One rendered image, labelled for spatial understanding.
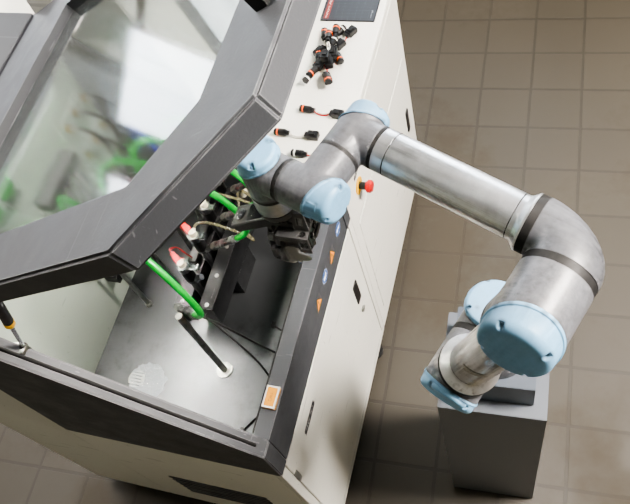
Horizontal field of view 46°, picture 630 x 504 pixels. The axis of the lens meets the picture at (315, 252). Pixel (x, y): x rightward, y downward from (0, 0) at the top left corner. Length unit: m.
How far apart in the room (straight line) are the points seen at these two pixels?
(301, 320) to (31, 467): 1.54
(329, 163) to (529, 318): 0.39
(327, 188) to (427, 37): 2.42
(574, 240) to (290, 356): 0.80
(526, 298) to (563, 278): 0.06
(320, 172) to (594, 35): 2.45
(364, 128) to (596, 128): 2.04
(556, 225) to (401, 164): 0.25
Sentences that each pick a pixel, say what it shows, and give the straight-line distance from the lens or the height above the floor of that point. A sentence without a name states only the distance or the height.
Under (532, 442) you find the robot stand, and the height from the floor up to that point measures 0.62.
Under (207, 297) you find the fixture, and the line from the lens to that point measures 1.78.
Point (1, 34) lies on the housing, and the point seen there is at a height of 1.50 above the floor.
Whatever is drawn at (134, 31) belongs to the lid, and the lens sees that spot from 1.19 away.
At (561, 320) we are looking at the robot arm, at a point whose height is 1.51.
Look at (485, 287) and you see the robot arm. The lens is 1.51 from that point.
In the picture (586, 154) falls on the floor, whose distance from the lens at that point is 3.09.
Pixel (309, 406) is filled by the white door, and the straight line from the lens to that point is 1.89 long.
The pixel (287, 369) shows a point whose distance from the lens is 1.68.
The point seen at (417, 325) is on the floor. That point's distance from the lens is 2.72.
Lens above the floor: 2.47
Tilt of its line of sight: 58 degrees down
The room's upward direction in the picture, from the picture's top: 23 degrees counter-clockwise
